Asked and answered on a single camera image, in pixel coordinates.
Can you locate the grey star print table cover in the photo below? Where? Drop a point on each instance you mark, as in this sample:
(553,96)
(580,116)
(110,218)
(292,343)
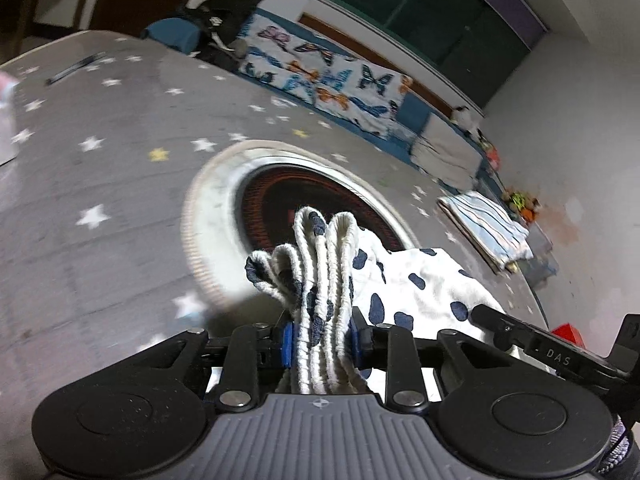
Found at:
(100,185)

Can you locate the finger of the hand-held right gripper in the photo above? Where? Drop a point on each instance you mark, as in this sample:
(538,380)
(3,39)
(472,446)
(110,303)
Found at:
(502,322)

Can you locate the black bag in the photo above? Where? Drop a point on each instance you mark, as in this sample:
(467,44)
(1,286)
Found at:
(220,20)

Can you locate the blue sofa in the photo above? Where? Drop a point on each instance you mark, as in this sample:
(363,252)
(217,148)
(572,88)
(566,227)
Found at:
(415,110)

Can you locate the black pen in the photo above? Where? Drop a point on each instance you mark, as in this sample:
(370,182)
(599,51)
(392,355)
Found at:
(75,68)

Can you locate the red box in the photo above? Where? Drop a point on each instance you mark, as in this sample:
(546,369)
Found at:
(566,334)

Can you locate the dark olive cloth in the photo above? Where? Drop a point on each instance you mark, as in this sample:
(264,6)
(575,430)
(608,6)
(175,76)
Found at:
(241,49)

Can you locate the white black stuffed toy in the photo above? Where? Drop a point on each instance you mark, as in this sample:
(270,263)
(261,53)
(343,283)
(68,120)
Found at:
(465,117)

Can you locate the window with wooden sill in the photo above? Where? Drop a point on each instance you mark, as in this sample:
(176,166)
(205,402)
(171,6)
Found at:
(430,15)

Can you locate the white polka dot garment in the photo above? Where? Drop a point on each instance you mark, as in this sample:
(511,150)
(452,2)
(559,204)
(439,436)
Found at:
(430,280)

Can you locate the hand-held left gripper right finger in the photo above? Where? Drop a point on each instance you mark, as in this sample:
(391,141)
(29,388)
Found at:
(357,340)

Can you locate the butterfly print cushion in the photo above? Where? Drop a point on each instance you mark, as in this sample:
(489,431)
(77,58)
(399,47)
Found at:
(365,95)
(285,55)

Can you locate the clear plastic box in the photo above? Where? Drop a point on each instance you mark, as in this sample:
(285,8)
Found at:
(540,250)

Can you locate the grey folded blanket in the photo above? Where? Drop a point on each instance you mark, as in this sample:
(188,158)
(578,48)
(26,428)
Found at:
(447,155)

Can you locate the yellow orange toy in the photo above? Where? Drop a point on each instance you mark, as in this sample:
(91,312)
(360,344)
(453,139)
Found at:
(520,202)

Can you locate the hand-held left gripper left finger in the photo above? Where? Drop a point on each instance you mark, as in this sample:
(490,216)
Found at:
(286,346)

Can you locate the blue striped folded cloth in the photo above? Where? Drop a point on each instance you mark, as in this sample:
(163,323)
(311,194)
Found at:
(487,227)

